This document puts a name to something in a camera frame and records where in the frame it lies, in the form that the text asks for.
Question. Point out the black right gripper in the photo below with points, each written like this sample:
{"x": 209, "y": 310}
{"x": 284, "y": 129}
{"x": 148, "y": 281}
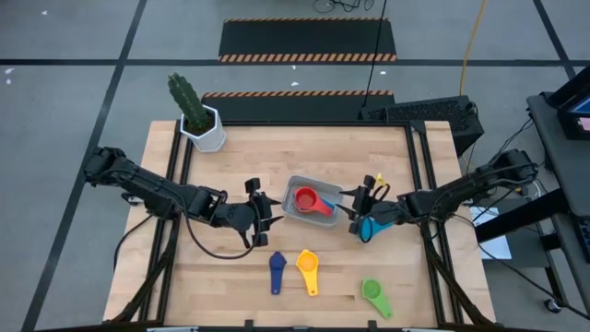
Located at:
{"x": 382, "y": 213}

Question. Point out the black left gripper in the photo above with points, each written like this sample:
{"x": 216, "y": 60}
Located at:
{"x": 244, "y": 216}

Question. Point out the large blue measuring cup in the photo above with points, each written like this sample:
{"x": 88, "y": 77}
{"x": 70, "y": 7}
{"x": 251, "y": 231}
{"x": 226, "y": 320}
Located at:
{"x": 329, "y": 204}

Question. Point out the grey plastic basket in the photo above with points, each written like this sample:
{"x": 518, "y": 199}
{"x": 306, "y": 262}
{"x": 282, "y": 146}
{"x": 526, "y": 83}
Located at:
{"x": 322, "y": 186}

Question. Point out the red measuring cup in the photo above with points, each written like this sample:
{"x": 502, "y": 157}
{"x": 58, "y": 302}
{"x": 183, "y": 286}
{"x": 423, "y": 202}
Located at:
{"x": 305, "y": 199}

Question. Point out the teal measuring cup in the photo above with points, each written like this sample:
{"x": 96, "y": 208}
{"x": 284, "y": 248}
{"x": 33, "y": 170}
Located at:
{"x": 379, "y": 229}

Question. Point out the small navy measuring cup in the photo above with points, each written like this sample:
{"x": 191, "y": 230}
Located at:
{"x": 277, "y": 263}

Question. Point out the yellow measuring cup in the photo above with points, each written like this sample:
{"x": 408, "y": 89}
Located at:
{"x": 307, "y": 264}

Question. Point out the green measuring cup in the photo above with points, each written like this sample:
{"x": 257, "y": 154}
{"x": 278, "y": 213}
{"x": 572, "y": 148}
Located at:
{"x": 372, "y": 289}

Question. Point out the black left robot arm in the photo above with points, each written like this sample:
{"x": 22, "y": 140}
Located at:
{"x": 152, "y": 193}

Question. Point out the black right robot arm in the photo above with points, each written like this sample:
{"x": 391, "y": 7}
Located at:
{"x": 461, "y": 189}

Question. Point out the white hexagonal plant pot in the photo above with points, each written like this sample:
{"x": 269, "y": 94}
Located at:
{"x": 212, "y": 140}

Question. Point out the black mat single striped edge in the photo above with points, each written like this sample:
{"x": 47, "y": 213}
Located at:
{"x": 295, "y": 108}

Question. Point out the black computer case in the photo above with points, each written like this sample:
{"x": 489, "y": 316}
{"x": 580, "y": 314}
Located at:
{"x": 428, "y": 113}

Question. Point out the green cactus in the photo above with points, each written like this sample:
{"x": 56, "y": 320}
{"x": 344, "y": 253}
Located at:
{"x": 186, "y": 99}

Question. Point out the white paper sheet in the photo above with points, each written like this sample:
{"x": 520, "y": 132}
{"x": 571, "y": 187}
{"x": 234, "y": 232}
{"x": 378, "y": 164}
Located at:
{"x": 498, "y": 249}

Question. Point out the black mat double striped edges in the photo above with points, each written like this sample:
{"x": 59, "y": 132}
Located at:
{"x": 304, "y": 39}

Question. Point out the dark grey side desk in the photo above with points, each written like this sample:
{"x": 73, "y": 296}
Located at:
{"x": 567, "y": 157}

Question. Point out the black caster wheel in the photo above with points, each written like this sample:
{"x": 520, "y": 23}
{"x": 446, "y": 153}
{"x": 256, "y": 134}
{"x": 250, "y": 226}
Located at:
{"x": 551, "y": 305}

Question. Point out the black laptop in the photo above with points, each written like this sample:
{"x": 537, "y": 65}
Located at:
{"x": 569, "y": 92}

